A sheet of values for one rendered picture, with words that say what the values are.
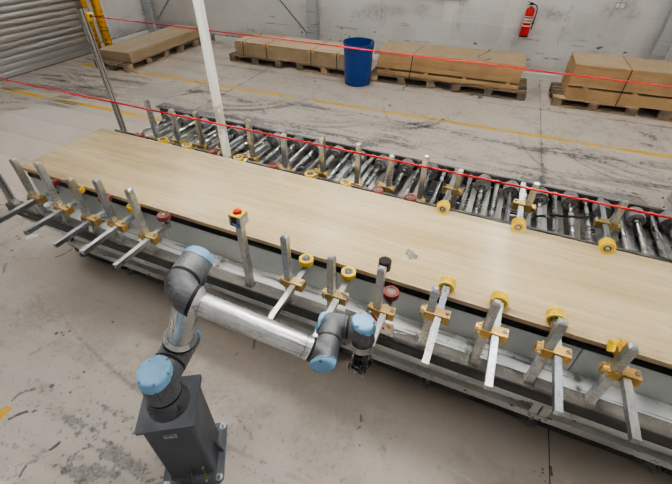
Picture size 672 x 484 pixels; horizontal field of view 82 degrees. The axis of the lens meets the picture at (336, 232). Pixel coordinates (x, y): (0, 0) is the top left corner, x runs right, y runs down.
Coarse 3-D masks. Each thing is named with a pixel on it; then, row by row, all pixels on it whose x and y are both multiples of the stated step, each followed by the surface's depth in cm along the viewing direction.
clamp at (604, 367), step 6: (600, 366) 160; (606, 366) 157; (600, 372) 158; (606, 372) 157; (612, 372) 156; (618, 372) 155; (624, 372) 155; (630, 372) 155; (612, 378) 157; (618, 378) 156; (630, 378) 154; (636, 378) 153; (636, 384) 154
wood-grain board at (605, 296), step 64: (192, 192) 265; (256, 192) 265; (320, 192) 266; (320, 256) 216; (448, 256) 217; (512, 256) 218; (576, 256) 218; (640, 256) 219; (576, 320) 183; (640, 320) 184
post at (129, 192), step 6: (126, 192) 219; (132, 192) 221; (132, 198) 222; (132, 204) 224; (138, 204) 227; (132, 210) 228; (138, 210) 228; (138, 216) 229; (138, 222) 233; (144, 222) 235; (144, 228) 236; (144, 234) 238; (150, 246) 244
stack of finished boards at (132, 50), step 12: (144, 36) 834; (156, 36) 835; (168, 36) 836; (180, 36) 847; (192, 36) 879; (108, 48) 758; (120, 48) 759; (132, 48) 760; (144, 48) 765; (156, 48) 792; (168, 48) 821; (120, 60) 751; (132, 60) 743
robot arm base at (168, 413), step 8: (184, 384) 186; (184, 392) 179; (176, 400) 174; (184, 400) 178; (152, 408) 172; (160, 408) 171; (168, 408) 172; (176, 408) 175; (184, 408) 178; (152, 416) 174; (160, 416) 172; (168, 416) 173; (176, 416) 175
